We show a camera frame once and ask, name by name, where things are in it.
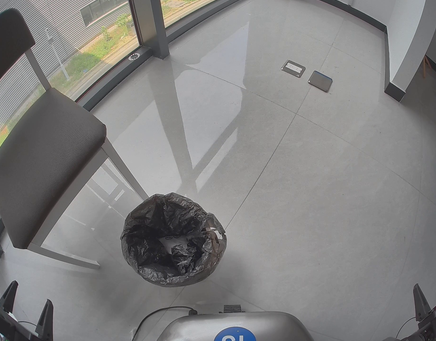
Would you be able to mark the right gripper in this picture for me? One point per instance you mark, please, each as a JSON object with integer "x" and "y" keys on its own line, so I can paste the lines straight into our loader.
{"x": 434, "y": 325}

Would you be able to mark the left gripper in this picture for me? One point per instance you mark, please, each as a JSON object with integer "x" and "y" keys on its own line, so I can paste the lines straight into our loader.
{"x": 4, "y": 329}

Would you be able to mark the black plastic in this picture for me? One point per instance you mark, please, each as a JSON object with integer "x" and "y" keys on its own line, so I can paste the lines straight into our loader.
{"x": 184, "y": 258}

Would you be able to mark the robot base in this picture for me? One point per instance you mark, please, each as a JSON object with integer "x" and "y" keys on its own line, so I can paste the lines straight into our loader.
{"x": 203, "y": 327}

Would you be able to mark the window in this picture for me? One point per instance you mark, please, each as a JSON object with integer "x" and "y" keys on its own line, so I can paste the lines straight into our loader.
{"x": 147, "y": 12}

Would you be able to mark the grey seat white chair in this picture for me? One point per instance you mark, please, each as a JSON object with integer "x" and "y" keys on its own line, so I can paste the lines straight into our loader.
{"x": 40, "y": 155}

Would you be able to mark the black plastic bag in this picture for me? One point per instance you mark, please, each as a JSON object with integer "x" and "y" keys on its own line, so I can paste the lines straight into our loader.
{"x": 143, "y": 226}

